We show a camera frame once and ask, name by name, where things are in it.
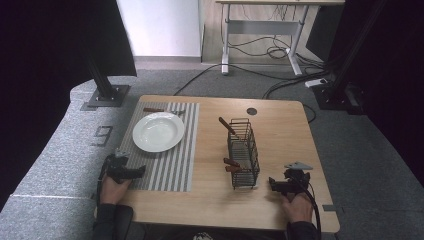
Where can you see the dark round table grommet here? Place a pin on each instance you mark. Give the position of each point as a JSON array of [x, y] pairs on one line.
[[251, 111]]

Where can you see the person's left hand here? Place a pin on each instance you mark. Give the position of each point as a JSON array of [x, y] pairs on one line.
[[112, 191]]

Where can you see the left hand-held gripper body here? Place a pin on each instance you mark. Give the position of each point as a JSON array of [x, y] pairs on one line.
[[116, 168]]

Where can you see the black curtain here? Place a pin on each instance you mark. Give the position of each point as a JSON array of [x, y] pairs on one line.
[[50, 66], [393, 66]]

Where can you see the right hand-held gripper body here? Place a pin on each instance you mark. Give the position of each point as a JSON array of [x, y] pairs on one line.
[[295, 181]]

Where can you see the white power strip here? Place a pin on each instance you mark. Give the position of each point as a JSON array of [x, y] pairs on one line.
[[316, 82]]

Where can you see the white panel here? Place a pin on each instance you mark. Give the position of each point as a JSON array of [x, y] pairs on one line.
[[160, 26]]

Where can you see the grey striped placemat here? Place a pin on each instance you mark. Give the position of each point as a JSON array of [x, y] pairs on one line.
[[173, 166]]

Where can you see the white desk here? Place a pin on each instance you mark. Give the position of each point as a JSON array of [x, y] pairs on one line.
[[266, 26]]

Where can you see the white plate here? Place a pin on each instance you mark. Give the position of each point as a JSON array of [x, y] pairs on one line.
[[158, 131]]

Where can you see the black metal stand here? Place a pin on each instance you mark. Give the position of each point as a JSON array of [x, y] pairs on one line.
[[346, 66], [105, 88]]

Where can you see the grey tape piece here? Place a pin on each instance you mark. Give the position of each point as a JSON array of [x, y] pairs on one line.
[[329, 207]]

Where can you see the person's right hand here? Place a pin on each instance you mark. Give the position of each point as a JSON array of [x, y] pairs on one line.
[[298, 208]]

